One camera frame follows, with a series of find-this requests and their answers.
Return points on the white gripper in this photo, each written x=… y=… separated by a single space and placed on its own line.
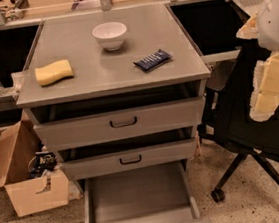
x=275 y=26

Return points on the blue rxbar blueberry wrapper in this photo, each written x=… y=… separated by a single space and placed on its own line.
x=152 y=61

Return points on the grey top drawer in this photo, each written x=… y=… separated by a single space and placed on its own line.
x=111 y=126

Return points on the grey drawer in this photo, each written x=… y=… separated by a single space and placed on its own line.
x=111 y=126
x=129 y=159
x=156 y=194

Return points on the grey drawer cabinet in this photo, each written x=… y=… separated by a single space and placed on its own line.
x=107 y=81

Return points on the grey middle drawer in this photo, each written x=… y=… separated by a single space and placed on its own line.
x=129 y=159

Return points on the grey bottom drawer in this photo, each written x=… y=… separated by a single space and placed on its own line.
x=156 y=194

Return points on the white ceramic bowl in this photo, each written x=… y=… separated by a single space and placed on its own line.
x=110 y=35

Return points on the yellow sponge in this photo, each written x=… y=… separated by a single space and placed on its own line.
x=53 y=72

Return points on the dark package in box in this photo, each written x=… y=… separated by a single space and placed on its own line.
x=41 y=162

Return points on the brown cardboard box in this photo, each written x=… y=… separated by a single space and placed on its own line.
x=18 y=146

